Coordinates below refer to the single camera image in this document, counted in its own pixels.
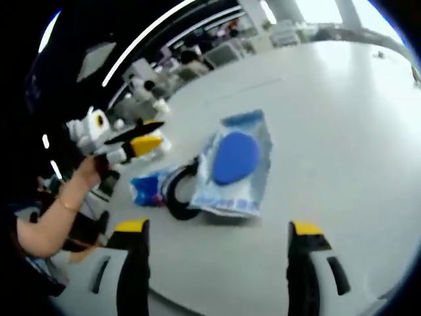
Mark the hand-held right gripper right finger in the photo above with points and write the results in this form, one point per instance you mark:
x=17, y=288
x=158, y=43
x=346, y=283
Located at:
x=301, y=273

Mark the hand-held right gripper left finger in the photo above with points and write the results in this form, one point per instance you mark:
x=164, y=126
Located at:
x=135, y=273

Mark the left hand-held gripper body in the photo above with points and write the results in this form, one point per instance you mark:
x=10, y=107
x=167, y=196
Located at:
x=90, y=135

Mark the white paper cup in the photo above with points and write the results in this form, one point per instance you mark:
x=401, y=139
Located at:
x=162, y=107

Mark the blue tissue packet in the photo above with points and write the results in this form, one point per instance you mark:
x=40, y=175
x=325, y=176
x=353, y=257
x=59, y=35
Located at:
x=146, y=189

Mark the clear packet with blue pad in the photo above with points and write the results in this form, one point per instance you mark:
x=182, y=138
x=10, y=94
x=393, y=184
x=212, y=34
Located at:
x=235, y=158

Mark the person's left hand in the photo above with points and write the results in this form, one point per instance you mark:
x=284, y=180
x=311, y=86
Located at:
x=92, y=172

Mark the ceiling vent panel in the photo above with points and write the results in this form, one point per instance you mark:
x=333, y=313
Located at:
x=95, y=61

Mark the curved ceiling light strip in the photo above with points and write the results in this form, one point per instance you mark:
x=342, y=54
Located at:
x=138, y=42

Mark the white table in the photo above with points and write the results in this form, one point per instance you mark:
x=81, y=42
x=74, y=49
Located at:
x=329, y=148

